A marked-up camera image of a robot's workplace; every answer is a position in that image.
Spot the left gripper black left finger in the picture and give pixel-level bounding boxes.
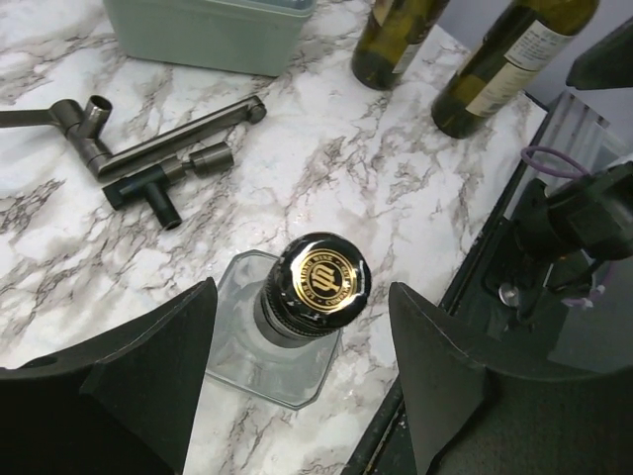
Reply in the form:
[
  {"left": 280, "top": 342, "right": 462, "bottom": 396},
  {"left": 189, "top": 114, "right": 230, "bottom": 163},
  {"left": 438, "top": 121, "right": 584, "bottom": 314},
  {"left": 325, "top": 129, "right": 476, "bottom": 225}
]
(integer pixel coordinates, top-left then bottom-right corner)
[{"left": 1, "top": 278, "right": 218, "bottom": 474}]

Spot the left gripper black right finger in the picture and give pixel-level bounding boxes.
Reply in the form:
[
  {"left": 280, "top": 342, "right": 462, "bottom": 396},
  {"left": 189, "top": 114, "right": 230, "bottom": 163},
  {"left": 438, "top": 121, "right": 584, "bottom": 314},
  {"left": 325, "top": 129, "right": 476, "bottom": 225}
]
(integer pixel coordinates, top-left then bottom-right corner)
[{"left": 389, "top": 282, "right": 632, "bottom": 474}]

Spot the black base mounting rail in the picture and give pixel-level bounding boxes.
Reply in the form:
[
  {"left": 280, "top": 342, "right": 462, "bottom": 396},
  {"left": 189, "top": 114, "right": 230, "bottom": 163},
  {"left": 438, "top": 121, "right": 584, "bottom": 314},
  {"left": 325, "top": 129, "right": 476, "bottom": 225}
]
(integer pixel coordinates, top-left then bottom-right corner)
[{"left": 340, "top": 88, "right": 633, "bottom": 475}]

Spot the black T-handle corkscrew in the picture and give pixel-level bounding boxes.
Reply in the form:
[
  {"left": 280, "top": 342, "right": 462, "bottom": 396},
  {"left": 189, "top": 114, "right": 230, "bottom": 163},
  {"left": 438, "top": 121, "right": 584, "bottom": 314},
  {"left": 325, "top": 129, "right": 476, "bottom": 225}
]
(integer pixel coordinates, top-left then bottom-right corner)
[{"left": 102, "top": 142, "right": 234, "bottom": 230}]

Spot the clear square glass bottle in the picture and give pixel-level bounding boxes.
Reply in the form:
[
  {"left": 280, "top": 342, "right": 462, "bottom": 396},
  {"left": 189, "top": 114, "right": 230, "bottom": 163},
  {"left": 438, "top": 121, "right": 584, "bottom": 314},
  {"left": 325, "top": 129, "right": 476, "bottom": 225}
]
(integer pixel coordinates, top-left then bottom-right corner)
[{"left": 206, "top": 232, "right": 372, "bottom": 410}]

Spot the clear plastic storage box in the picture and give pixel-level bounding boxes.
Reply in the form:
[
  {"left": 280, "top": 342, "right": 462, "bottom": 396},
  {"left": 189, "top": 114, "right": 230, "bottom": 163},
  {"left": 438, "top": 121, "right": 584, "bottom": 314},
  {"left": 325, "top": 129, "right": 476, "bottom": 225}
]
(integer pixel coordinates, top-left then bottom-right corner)
[{"left": 104, "top": 0, "right": 317, "bottom": 77}]

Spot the green wine bottle near arm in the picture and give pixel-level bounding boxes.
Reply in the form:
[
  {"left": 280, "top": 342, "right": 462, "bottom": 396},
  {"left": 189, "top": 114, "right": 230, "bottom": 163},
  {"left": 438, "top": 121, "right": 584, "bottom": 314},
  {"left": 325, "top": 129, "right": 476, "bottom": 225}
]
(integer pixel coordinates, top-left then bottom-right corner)
[{"left": 431, "top": 0, "right": 599, "bottom": 139}]

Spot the green wine bottle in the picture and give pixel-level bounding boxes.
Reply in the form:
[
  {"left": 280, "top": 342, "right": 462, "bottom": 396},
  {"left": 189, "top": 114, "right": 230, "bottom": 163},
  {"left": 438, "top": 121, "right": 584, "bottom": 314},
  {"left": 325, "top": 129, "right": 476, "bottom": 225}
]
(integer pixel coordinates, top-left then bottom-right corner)
[{"left": 351, "top": 0, "right": 448, "bottom": 90}]

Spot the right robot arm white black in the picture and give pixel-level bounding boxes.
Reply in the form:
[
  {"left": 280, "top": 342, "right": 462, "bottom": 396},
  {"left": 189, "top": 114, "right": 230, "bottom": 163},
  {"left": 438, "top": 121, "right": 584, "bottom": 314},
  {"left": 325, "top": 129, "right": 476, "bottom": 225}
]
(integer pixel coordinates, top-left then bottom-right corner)
[{"left": 512, "top": 162, "right": 632, "bottom": 325}]

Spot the dark metal lever corkscrew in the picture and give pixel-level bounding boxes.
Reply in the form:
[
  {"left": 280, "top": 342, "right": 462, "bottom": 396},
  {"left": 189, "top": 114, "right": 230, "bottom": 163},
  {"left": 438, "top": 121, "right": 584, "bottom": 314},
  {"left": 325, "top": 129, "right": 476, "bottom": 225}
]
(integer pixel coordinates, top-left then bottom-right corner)
[{"left": 0, "top": 94, "right": 269, "bottom": 181}]

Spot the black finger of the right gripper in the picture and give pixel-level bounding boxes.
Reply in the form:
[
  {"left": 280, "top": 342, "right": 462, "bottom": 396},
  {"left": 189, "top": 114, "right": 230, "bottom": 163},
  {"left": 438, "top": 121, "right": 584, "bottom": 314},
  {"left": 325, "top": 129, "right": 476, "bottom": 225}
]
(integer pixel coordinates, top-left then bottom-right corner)
[{"left": 566, "top": 19, "right": 633, "bottom": 90}]

